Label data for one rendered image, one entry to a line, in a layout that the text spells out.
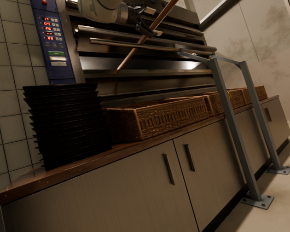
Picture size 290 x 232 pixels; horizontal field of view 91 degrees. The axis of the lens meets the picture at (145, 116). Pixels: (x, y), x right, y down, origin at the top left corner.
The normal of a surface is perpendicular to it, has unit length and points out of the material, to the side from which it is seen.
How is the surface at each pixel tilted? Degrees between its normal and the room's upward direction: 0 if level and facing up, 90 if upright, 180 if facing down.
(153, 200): 90
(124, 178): 90
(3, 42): 90
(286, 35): 90
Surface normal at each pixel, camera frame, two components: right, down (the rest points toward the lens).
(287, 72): -0.83, 0.19
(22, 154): 0.52, -0.21
